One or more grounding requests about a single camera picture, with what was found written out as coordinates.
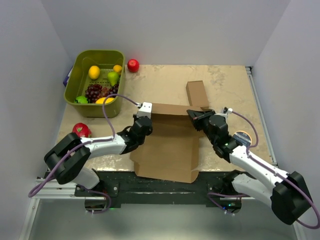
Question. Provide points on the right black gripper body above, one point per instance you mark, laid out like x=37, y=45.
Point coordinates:
x=203, y=124

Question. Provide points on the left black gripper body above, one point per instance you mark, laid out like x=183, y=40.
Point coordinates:
x=135, y=117

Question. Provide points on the brown cardboard box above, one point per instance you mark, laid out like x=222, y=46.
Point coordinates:
x=171, y=151

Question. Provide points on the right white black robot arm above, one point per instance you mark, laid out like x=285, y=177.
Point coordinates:
x=285, y=193

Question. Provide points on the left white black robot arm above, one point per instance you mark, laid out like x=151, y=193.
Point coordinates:
x=67, y=159

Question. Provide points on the masking tape roll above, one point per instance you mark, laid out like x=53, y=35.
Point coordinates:
x=243, y=137

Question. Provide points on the yellow mango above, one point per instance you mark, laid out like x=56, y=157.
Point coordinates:
x=104, y=100

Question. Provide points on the green pear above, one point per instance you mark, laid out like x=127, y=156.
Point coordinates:
x=113, y=78

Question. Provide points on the dark purple grapes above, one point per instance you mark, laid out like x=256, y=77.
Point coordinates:
x=94, y=92

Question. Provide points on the pink dragon fruit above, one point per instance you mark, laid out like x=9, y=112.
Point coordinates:
x=82, y=130

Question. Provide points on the red apple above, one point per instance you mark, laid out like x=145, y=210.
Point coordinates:
x=133, y=65

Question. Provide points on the small orange fruit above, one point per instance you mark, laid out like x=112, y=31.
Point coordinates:
x=117, y=69

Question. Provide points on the yellow lemon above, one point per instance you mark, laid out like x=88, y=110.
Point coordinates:
x=94, y=72

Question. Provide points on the green plastic basket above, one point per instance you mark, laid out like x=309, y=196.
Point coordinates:
x=79, y=81

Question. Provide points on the blue white booklet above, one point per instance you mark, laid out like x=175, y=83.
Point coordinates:
x=67, y=77

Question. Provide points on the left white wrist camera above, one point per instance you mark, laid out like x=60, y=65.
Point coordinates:
x=145, y=110

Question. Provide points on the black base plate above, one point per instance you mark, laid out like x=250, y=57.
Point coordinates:
x=125, y=187

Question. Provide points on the aluminium frame rail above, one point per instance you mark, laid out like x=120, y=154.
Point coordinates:
x=61, y=214

